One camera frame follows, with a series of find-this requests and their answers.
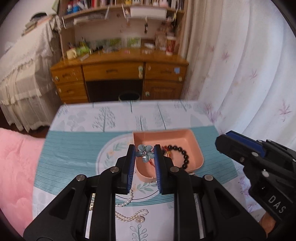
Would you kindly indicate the tree print tablecloth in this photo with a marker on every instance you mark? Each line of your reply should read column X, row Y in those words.
column 76, row 143

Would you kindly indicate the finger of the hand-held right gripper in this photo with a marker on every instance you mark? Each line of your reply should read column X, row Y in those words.
column 233, row 149
column 247, row 141

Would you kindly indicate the pink plastic tray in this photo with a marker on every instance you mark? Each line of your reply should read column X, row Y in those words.
column 161, row 139

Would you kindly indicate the white lace cover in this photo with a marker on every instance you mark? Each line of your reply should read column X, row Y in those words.
column 25, row 76

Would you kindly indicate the black trash bin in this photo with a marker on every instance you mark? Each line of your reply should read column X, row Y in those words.
column 129, row 96

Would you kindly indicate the white floral curtain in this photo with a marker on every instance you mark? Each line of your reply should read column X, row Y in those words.
column 242, row 69

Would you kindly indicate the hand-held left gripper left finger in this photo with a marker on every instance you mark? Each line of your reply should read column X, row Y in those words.
column 131, row 160

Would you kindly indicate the stack of books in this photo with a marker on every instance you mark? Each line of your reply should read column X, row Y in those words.
column 37, row 23

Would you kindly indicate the blue flower hair clip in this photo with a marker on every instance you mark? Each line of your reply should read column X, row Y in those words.
column 145, row 154

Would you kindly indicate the red label jar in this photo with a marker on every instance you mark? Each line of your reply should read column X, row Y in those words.
column 171, row 45

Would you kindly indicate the row of books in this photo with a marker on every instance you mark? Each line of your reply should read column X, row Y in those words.
column 120, row 2

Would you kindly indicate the cream mug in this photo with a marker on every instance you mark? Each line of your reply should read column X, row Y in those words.
column 71, row 53

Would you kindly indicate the pink blanket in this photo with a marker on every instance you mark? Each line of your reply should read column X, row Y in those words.
column 16, row 173

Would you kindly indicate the wooden desk with hutch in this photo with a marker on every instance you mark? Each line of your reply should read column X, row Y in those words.
column 111, row 70

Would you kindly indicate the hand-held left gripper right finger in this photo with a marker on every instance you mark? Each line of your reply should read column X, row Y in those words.
column 157, row 162

